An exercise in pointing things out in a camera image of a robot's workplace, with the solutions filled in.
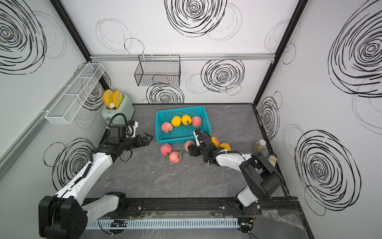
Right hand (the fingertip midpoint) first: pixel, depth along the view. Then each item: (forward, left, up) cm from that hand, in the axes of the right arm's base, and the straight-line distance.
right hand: (193, 146), depth 90 cm
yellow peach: (+19, +13, +1) cm, 23 cm away
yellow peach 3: (+1, -20, 0) cm, 20 cm away
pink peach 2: (+14, +18, +1) cm, 23 cm away
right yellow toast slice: (+26, +50, +16) cm, 59 cm away
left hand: (-1, +26, +10) cm, 28 cm away
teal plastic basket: (+13, +8, -5) cm, 16 cm away
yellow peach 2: (+20, +5, +1) cm, 21 cm away
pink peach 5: (+2, +3, 0) cm, 4 cm away
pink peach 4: (-8, +11, +1) cm, 14 cm away
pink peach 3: (-2, +17, 0) cm, 17 cm away
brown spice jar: (0, -39, +3) cm, 39 cm away
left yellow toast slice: (+24, +55, +17) cm, 63 cm away
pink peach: (+19, -2, 0) cm, 19 cm away
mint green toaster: (+25, +48, +7) cm, 54 cm away
